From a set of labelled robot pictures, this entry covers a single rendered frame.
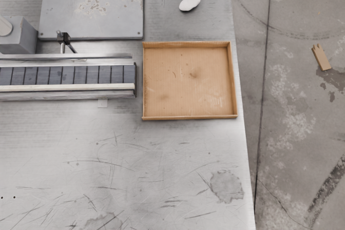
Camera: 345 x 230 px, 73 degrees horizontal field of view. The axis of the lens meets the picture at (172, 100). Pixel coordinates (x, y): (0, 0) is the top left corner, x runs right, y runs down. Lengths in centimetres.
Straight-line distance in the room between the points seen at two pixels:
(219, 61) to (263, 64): 105
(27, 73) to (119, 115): 31
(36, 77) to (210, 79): 56
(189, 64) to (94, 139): 40
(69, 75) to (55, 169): 29
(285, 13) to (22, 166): 197
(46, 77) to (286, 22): 177
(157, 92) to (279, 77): 125
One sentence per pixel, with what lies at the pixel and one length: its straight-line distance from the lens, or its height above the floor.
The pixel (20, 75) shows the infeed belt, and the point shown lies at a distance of 87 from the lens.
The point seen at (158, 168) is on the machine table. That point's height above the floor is 83.
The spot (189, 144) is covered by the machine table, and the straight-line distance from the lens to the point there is 75.
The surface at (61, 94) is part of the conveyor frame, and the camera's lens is 79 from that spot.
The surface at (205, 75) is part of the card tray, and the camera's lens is 80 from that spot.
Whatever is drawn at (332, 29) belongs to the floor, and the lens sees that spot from 227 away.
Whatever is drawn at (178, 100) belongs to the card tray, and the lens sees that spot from 77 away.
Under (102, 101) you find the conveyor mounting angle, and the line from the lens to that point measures 79.
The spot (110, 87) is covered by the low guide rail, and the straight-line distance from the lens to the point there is 71.
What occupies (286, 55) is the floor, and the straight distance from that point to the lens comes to 197.
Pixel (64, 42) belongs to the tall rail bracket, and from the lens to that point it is 76.
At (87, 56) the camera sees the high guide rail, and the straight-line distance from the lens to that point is 71.
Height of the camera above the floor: 157
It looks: 75 degrees down
